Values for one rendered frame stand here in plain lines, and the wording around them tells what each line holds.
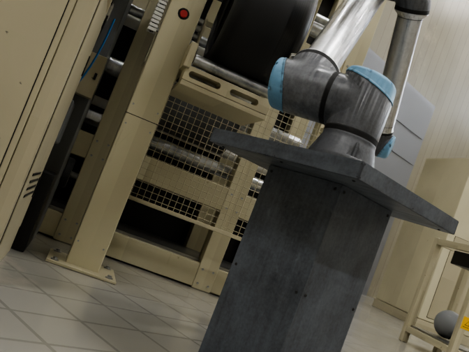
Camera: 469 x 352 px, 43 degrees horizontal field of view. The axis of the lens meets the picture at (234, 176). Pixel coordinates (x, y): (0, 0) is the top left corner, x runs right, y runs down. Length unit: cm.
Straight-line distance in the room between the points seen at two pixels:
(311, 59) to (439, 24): 870
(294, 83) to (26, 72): 71
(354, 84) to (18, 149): 90
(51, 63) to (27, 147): 23
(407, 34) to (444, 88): 861
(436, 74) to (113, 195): 858
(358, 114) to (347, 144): 9
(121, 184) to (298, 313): 109
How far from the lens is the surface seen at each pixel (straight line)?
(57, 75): 167
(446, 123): 1100
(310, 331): 153
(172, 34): 240
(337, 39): 183
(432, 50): 1028
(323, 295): 152
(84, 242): 235
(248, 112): 232
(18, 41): 169
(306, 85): 165
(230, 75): 234
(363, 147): 159
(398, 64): 217
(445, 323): 450
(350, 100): 161
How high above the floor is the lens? 39
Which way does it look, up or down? 4 degrees up
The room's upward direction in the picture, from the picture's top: 21 degrees clockwise
